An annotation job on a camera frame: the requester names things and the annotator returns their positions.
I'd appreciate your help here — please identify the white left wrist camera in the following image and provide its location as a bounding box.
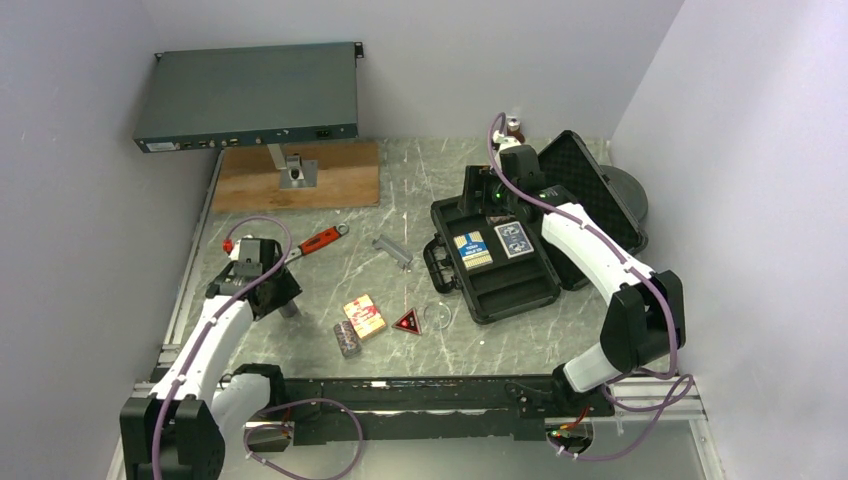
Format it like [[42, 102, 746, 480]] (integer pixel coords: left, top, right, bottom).
[[222, 235, 261, 263]]

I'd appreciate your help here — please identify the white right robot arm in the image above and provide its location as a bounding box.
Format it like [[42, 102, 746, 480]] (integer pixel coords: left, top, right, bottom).
[[460, 137, 685, 415]]

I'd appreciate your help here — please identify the dark grey round disc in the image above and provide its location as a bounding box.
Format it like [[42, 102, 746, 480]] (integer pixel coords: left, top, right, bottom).
[[601, 165, 649, 223]]

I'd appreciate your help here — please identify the blue playing card deck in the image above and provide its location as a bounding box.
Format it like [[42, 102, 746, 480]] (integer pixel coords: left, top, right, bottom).
[[494, 221, 535, 259]]

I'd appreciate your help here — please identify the black poker set case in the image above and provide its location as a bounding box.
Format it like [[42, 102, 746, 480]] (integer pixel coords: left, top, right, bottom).
[[422, 130, 648, 325]]

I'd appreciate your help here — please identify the purple 500 chip stack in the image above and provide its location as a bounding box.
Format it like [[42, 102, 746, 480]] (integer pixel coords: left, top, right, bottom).
[[278, 300, 299, 318]]

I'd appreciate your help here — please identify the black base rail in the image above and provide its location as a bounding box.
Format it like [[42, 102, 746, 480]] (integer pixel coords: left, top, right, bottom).
[[249, 374, 614, 446]]

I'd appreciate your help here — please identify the dark green rack server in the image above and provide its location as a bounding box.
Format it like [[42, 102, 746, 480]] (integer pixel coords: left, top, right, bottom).
[[133, 41, 365, 153]]

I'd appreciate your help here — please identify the blue 10 chip stack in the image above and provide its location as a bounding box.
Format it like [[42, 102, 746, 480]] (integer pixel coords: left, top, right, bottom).
[[486, 215, 512, 225]]

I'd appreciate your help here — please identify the blue texas holdem booklet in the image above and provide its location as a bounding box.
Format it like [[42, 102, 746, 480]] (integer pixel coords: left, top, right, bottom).
[[453, 230, 493, 271]]

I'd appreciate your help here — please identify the red playing card deck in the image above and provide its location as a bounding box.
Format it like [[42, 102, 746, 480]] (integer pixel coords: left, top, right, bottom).
[[343, 294, 387, 341]]

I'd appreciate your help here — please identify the brown wooden board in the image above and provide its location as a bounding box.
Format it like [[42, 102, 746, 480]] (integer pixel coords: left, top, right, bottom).
[[211, 141, 380, 213]]

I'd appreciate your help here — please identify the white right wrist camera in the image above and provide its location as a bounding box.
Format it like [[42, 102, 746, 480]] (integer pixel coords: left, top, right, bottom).
[[492, 131, 522, 154]]

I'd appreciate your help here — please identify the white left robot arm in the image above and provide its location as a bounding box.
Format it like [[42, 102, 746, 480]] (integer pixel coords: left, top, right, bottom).
[[119, 237, 302, 479]]

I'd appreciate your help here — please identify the grey plastic bracket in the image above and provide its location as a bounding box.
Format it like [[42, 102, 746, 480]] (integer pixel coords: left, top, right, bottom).
[[372, 234, 414, 271]]

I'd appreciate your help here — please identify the red triangular dealer button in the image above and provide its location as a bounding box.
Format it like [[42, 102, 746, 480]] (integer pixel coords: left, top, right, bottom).
[[392, 308, 422, 335]]

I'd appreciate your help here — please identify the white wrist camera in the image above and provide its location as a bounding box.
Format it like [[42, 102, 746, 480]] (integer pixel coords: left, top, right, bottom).
[[492, 131, 522, 154], [222, 235, 261, 263]]

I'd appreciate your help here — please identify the multicolour lying chip stack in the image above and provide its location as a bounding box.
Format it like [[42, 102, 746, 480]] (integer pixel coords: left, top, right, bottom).
[[333, 321, 362, 358]]

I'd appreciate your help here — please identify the grey metal stand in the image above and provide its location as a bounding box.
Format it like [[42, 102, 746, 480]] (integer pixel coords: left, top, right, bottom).
[[268, 144, 318, 190]]

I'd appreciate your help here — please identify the brown bottle with cap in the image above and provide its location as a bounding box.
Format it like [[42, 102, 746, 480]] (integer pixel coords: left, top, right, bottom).
[[506, 117, 526, 143]]

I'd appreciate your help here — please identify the red handled adjustable wrench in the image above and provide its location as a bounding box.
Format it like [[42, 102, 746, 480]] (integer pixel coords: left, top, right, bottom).
[[285, 223, 349, 264]]

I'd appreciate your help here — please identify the clear round disc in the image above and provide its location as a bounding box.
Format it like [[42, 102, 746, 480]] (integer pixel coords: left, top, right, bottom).
[[423, 302, 455, 331]]

